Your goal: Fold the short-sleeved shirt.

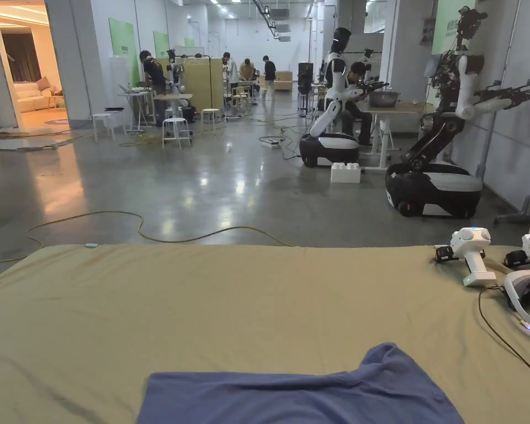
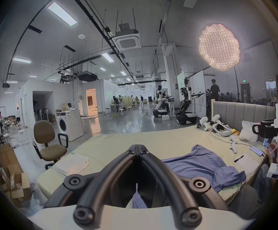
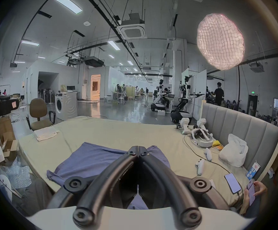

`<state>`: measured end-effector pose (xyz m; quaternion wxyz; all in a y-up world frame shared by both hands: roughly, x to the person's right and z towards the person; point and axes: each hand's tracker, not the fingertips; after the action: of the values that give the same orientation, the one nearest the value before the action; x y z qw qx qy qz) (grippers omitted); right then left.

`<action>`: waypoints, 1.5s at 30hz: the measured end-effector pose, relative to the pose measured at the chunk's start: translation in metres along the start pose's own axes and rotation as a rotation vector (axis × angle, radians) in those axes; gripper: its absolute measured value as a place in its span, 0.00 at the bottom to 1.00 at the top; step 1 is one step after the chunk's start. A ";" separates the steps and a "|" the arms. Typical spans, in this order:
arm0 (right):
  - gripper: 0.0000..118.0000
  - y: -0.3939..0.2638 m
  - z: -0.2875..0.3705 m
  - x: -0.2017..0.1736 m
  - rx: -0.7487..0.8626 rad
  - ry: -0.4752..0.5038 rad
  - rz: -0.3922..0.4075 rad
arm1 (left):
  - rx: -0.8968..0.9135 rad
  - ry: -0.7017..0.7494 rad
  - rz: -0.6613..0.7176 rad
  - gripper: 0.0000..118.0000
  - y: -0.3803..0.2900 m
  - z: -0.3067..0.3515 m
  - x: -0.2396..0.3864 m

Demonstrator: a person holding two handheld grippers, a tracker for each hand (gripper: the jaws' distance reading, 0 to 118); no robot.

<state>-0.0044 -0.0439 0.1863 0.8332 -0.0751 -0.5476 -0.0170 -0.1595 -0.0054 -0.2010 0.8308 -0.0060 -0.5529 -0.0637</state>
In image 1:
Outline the white brick-shaped block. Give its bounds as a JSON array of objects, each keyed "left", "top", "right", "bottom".
[{"left": 330, "top": 162, "right": 363, "bottom": 184}]

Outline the bed with beige sheet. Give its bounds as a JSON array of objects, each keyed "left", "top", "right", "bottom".
[{"left": 0, "top": 242, "right": 530, "bottom": 424}]

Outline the white round stool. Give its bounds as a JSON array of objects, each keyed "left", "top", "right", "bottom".
[
  {"left": 161, "top": 116, "right": 192, "bottom": 150},
  {"left": 91, "top": 112, "right": 116, "bottom": 143},
  {"left": 200, "top": 108, "right": 222, "bottom": 134}
]

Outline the black open shelf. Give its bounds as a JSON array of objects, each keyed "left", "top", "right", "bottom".
[{"left": 297, "top": 62, "right": 315, "bottom": 118}]

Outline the white and black humanoid robot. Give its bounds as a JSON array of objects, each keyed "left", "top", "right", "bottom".
[{"left": 299, "top": 27, "right": 390, "bottom": 168}]

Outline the small white robot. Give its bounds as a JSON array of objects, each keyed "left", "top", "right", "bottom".
[{"left": 166, "top": 50, "right": 197, "bottom": 121}]

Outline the table with metal basin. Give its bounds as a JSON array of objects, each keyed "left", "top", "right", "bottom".
[{"left": 357, "top": 90, "right": 439, "bottom": 169}]

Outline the white folding table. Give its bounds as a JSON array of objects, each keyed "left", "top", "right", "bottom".
[{"left": 117, "top": 88, "right": 156, "bottom": 134}]

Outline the black wheeled robot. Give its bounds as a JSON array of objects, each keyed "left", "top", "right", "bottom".
[{"left": 384, "top": 6, "right": 530, "bottom": 219}]

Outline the dark blue shirt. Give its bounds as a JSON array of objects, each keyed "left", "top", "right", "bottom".
[{"left": 134, "top": 342, "right": 465, "bottom": 424}]

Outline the white headset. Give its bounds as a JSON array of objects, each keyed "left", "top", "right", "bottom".
[{"left": 501, "top": 269, "right": 530, "bottom": 341}]

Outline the white sofa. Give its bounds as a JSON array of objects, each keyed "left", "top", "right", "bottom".
[{"left": 14, "top": 78, "right": 55, "bottom": 114}]

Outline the black cable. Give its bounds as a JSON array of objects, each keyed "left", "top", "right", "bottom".
[{"left": 478, "top": 286, "right": 530, "bottom": 386}]

